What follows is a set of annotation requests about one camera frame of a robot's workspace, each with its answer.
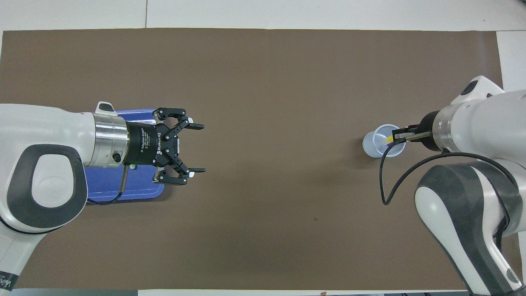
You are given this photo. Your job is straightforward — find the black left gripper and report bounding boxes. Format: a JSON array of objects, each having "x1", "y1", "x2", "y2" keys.
[{"x1": 125, "y1": 108, "x2": 206, "y2": 186}]

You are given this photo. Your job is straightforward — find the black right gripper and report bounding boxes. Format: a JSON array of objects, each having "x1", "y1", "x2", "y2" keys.
[{"x1": 392, "y1": 110, "x2": 443, "y2": 152}]

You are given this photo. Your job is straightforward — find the light blue mesh pen cup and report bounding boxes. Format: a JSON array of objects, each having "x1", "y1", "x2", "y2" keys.
[{"x1": 362, "y1": 124, "x2": 407, "y2": 159}]

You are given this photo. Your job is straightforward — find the blue plastic tray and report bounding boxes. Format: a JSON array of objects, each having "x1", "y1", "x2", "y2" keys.
[{"x1": 84, "y1": 109, "x2": 165, "y2": 202}]

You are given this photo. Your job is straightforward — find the brown table mat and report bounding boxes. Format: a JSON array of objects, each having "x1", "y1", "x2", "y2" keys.
[{"x1": 0, "y1": 28, "x2": 504, "y2": 290}]

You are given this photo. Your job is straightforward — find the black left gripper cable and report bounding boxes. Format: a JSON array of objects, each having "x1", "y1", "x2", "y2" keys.
[{"x1": 87, "y1": 166, "x2": 130, "y2": 205}]

